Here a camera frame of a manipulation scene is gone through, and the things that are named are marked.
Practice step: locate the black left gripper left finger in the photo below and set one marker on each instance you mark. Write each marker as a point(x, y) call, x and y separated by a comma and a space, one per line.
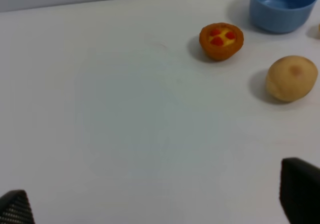
point(15, 208)

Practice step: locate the orange fruit tart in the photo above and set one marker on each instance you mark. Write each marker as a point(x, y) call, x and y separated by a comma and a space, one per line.
point(220, 41)

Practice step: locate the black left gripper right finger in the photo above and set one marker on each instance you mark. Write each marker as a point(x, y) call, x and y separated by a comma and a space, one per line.
point(299, 191)

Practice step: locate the blue plastic bowl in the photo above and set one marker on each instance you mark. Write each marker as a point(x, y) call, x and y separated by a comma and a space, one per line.
point(280, 16)

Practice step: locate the tan bread bun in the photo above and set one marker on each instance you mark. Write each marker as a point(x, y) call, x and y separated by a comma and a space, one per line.
point(291, 78)

